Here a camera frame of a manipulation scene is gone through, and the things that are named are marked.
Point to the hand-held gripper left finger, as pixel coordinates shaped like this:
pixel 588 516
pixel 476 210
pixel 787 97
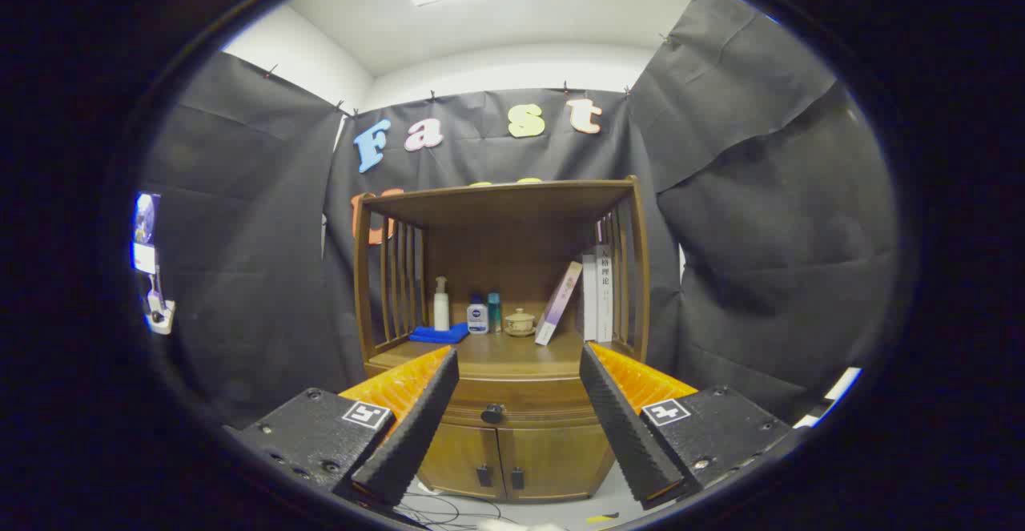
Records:
pixel 416 427

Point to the white book lettered spine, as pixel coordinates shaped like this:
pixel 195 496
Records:
pixel 604 295

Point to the white pump bottle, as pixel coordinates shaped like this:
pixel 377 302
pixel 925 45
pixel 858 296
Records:
pixel 441 308

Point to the black backdrop cloth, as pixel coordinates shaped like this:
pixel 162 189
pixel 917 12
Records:
pixel 761 235

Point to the black drawer knob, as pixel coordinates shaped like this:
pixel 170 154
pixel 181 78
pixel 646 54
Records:
pixel 492 413

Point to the wooden cabinet door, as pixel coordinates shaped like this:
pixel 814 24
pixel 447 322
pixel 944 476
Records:
pixel 560 459
pixel 456 455

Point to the beige lidded ceramic cup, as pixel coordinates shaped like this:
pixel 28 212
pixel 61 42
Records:
pixel 520 323

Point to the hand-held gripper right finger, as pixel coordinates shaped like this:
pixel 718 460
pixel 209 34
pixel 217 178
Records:
pixel 625 427

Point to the blue folded cloth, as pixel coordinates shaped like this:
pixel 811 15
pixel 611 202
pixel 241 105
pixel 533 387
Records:
pixel 439 334

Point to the teal slim bottle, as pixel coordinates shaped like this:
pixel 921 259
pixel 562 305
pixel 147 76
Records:
pixel 495 312

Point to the small yellow floor object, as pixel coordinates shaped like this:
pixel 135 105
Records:
pixel 600 518

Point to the wooden countertop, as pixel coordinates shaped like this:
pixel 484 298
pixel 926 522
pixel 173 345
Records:
pixel 512 352

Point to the white bottle blue cap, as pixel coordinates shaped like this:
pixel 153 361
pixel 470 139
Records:
pixel 478 319

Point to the wooden cabinet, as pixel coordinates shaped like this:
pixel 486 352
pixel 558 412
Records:
pixel 512 227

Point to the purple and white book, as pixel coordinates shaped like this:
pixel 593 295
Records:
pixel 558 304

